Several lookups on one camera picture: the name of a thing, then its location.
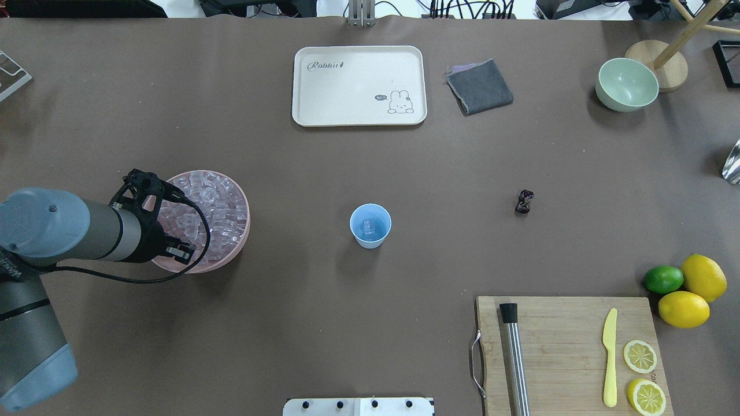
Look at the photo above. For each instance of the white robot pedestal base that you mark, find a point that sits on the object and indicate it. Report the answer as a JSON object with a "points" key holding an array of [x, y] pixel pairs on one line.
{"points": [[360, 406]]}

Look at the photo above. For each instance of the bamboo cutting board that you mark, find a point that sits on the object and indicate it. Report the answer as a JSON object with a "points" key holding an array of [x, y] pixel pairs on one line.
{"points": [[563, 355]]}

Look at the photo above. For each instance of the yellow plastic knife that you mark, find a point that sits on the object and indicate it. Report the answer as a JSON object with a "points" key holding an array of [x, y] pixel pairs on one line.
{"points": [[609, 392]]}

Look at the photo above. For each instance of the cream rabbit tray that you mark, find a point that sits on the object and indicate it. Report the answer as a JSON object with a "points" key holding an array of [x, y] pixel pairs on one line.
{"points": [[355, 86]]}

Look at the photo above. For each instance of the clear ice cubes pile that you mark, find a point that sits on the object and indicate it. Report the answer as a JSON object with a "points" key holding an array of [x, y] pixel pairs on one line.
{"points": [[222, 211]]}

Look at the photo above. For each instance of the black framed tray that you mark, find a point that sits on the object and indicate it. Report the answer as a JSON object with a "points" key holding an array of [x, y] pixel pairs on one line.
{"points": [[727, 56]]}

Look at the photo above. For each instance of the light blue plastic cup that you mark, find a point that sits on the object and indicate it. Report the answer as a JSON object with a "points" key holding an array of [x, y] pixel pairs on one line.
{"points": [[370, 224]]}

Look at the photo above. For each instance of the dark red cherries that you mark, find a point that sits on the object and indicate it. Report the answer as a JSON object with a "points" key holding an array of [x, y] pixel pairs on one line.
{"points": [[523, 203]]}

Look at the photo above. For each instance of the green lime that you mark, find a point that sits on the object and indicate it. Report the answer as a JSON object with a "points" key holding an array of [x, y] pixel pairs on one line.
{"points": [[663, 279]]}

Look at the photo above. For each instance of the pink bowl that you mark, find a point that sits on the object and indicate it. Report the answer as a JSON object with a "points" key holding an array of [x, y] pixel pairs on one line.
{"points": [[240, 242]]}

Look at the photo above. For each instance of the aluminium frame post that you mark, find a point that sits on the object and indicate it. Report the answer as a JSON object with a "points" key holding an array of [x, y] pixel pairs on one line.
{"points": [[361, 13]]}

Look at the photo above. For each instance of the lemon half lower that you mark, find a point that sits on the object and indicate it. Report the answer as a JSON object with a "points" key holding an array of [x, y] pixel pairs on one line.
{"points": [[646, 397]]}

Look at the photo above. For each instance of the lemon half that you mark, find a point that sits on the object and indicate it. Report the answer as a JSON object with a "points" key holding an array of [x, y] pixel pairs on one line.
{"points": [[640, 356], [646, 397]]}

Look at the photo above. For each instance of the metal ice scoop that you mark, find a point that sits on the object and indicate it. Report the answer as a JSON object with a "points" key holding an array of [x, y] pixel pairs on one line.
{"points": [[730, 170]]}

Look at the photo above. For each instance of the mint green bowl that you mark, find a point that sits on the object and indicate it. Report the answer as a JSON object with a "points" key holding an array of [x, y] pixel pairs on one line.
{"points": [[626, 85]]}

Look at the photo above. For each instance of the lemon half upper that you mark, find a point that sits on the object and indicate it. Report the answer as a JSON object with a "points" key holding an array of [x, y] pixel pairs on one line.
{"points": [[640, 356]]}

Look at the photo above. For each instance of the yellow lemon lower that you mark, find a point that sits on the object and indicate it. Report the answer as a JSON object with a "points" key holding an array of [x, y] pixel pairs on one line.
{"points": [[683, 309]]}

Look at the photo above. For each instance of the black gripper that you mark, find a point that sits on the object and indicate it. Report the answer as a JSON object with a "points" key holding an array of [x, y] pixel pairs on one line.
{"points": [[151, 238]]}

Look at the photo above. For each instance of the yellow lemon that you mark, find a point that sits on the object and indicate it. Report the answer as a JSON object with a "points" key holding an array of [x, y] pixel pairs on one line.
{"points": [[683, 309], [703, 277]]}

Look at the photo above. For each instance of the grey folded cloth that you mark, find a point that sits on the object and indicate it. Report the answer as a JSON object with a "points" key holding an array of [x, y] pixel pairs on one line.
{"points": [[479, 87]]}

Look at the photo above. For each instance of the wooden cup tree stand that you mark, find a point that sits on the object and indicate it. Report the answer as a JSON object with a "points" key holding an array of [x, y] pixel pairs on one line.
{"points": [[666, 60]]}

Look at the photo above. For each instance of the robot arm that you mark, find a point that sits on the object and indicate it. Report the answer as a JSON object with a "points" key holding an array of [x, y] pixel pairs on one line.
{"points": [[43, 227]]}

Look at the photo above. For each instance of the yellow lemon upper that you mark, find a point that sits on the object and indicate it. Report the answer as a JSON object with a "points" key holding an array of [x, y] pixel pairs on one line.
{"points": [[703, 277]]}

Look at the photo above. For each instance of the white cup rack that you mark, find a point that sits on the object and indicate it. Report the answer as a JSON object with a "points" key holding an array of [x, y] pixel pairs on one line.
{"points": [[13, 76]]}

